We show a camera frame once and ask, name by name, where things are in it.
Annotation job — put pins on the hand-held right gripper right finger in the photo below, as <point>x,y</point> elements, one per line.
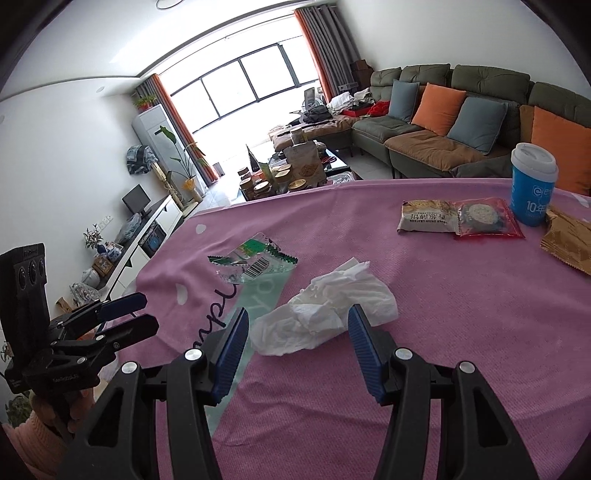
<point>367,355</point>

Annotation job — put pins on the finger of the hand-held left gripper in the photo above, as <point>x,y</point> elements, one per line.
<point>134,330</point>
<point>127,303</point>

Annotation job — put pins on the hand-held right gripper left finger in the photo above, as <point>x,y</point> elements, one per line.
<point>228,355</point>

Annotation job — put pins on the white tissue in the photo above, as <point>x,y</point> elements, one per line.
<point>323,314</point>

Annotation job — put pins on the person's left forearm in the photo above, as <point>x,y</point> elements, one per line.
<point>27,447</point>

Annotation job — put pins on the person's left hand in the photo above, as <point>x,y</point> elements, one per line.
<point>55,406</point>

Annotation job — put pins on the wrapped ship model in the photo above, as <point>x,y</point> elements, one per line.
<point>84,293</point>

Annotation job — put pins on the white ceramic jar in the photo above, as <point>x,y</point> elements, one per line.
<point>90,278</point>

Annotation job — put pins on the tall yellow printed box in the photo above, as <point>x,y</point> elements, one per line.
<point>63,304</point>

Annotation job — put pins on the blue and white porcelain pot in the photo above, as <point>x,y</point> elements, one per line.
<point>113,251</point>

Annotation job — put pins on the white tv cabinet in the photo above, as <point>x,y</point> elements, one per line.
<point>138,249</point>

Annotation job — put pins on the green houseplant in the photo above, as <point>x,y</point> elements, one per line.
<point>18,408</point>

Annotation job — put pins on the small plant in blue vase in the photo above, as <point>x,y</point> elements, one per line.
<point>96,240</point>

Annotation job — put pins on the plastic-wrapped bundle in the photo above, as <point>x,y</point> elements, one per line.
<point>128,228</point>

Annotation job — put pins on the pink flowered blanket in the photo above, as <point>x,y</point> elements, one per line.
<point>438,300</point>

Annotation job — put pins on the clear green plastic wrapper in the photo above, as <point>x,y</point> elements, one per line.
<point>249,263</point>

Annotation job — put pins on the small black monitor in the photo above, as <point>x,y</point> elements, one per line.
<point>136,199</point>

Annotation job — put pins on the cloth-covered standing fan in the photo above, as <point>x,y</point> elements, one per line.
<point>140,159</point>

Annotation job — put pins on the beige snack packet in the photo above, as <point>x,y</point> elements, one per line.
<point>429,217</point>

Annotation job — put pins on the tall potted leafy plant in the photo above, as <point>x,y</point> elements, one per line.
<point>184,161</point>

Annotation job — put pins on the small grey waste bin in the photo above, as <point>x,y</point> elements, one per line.
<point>219,170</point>

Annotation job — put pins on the white standing air conditioner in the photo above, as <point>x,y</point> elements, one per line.
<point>152,129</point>

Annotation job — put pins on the group of jars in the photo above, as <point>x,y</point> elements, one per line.
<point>263,182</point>

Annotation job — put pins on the red clear cracker packet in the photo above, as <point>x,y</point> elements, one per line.
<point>489,219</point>

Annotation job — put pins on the orange and grey curtain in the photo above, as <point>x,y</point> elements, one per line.
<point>323,50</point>
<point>180,124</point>

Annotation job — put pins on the dark coffee table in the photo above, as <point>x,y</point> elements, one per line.
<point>339,164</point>

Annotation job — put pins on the brown paper bag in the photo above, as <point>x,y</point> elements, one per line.
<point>304,164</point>

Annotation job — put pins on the golden snack packet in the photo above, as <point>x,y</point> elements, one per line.
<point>568,240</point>

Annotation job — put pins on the blue and white cup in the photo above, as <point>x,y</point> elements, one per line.
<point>533,189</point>

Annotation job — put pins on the large window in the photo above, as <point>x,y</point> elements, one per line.
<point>240,87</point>

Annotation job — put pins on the red cloth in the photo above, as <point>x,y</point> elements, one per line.
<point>378,108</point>

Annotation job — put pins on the blue-grey cushion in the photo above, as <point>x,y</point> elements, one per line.
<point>478,124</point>
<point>404,101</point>

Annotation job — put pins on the pile of clothes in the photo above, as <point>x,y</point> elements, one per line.
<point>348,99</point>

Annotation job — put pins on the orange cushion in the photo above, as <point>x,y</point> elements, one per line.
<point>561,134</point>
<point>438,108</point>

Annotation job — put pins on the exercise machine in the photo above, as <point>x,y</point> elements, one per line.
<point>311,99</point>

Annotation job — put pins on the brown cardboard boxes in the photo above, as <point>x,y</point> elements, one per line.
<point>361,72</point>

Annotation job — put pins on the green sectional sofa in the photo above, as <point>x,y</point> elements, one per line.
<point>485,83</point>

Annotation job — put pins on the wooden picture frame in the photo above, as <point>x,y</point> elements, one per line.
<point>102,266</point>

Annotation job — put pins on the white wall sockets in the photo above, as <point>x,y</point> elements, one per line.
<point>105,220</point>

